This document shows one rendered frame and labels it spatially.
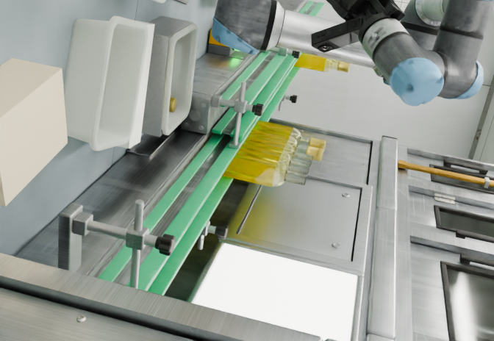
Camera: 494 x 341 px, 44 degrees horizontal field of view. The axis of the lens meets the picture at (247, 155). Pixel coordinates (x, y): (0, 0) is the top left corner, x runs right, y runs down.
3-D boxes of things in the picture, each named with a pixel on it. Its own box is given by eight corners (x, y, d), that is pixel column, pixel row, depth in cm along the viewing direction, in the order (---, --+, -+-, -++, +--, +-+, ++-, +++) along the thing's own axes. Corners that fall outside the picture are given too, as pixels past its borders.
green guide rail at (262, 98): (211, 132, 154) (242, 139, 153) (212, 128, 154) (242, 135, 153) (306, 16, 312) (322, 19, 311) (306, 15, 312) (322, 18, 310)
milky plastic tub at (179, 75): (127, 131, 133) (165, 139, 132) (133, 29, 124) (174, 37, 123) (156, 106, 149) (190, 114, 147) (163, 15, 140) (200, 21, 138)
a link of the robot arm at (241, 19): (220, -22, 143) (440, 30, 149) (207, 41, 147) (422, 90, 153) (220, -22, 132) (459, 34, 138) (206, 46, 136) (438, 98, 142)
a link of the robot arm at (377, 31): (388, 71, 109) (361, 56, 103) (376, 55, 112) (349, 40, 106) (419, 40, 106) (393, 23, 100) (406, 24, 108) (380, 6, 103)
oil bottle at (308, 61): (279, 63, 254) (346, 76, 249) (281, 50, 252) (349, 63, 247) (281, 60, 259) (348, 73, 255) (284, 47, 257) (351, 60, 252)
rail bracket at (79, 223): (22, 279, 94) (161, 316, 90) (20, 181, 87) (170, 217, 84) (39, 262, 98) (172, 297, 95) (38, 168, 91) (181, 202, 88)
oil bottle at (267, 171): (198, 171, 152) (283, 190, 149) (201, 151, 150) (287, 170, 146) (205, 162, 157) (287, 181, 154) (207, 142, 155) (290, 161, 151)
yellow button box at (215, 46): (206, 51, 185) (229, 56, 184) (209, 27, 182) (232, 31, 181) (212, 46, 191) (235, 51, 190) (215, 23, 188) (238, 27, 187)
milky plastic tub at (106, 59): (43, 142, 101) (92, 153, 100) (62, 5, 98) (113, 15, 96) (89, 133, 118) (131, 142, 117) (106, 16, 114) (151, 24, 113)
